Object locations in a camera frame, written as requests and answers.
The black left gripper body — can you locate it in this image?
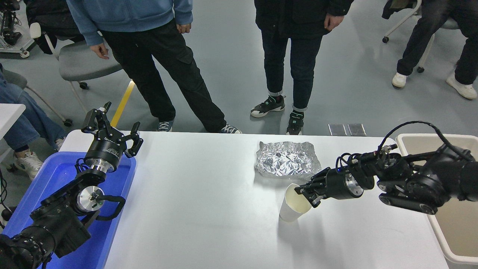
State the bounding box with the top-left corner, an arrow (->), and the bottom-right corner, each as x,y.
84,136 -> 126,168

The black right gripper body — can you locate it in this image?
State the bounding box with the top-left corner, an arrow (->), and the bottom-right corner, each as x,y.
323,168 -> 354,200

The white paper cup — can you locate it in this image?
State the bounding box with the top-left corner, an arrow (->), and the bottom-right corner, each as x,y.
279,183 -> 312,223

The person's right hand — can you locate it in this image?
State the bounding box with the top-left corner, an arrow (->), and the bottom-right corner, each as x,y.
90,43 -> 110,60

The crumpled silver foil tray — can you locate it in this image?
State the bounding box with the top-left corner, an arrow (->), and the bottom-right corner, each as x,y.
254,141 -> 322,181

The blue plastic tray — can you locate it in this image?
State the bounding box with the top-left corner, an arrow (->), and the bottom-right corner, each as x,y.
2,151 -> 137,269

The seated person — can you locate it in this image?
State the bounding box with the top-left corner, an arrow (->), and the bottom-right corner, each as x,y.
0,63 -> 68,182

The small white table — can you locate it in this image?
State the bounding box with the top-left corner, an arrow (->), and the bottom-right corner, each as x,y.
0,103 -> 27,163

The grey chair with castors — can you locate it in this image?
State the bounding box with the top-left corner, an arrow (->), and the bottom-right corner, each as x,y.
0,68 -> 74,127

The black jacket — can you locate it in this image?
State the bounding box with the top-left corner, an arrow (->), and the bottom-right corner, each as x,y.
24,0 -> 87,55

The black stand with white base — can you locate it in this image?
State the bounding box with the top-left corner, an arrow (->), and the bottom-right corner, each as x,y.
0,0 -> 36,59

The large pale plastic bin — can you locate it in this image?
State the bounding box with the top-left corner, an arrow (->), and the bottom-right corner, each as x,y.
395,133 -> 478,269

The white-framed chair with castors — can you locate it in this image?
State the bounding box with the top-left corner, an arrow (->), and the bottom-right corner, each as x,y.
382,0 -> 460,73

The dark jacket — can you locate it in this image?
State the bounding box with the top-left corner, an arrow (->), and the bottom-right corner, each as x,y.
382,0 -> 420,20

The grey chair with white frame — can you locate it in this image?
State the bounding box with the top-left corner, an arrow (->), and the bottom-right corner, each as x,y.
30,22 -> 124,112

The black cable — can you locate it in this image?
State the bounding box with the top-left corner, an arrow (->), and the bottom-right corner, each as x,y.
0,169 -> 15,228

